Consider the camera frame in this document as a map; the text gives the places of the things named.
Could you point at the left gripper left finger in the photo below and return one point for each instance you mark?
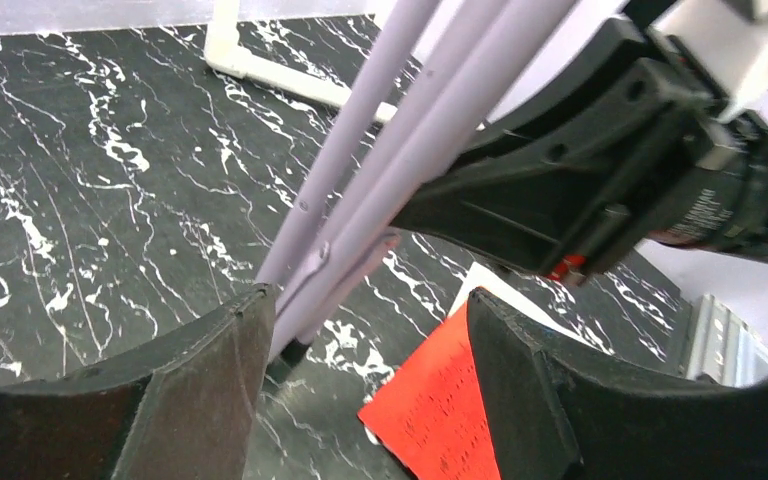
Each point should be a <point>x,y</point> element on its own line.
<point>181,406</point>

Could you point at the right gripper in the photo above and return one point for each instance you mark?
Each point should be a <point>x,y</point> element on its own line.
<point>621,145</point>

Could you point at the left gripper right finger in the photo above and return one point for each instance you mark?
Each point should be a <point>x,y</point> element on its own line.
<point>560,409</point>

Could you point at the red sheet music page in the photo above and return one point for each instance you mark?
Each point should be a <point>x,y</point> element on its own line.
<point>430,414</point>

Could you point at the lilac folding tripod stand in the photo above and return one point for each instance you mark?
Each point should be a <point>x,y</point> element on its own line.
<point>318,256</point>

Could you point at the white sheet music page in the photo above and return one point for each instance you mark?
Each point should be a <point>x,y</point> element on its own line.
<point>481,276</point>

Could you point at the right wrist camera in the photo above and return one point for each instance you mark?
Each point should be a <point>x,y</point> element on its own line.
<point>728,39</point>

